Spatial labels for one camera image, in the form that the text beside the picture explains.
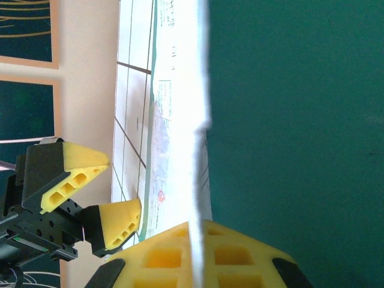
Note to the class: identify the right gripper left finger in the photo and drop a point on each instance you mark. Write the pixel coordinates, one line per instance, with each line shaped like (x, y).
(156, 258)

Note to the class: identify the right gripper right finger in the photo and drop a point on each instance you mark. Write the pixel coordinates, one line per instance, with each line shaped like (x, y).
(240, 258)

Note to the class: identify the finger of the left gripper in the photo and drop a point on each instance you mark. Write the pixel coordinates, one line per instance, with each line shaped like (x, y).
(75, 174)
(117, 225)

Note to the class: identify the white drawing sheet red stamp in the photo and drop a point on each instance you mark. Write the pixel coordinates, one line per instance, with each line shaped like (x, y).
(162, 168)

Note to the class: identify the green folder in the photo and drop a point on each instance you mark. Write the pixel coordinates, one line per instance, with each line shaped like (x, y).
(300, 120)

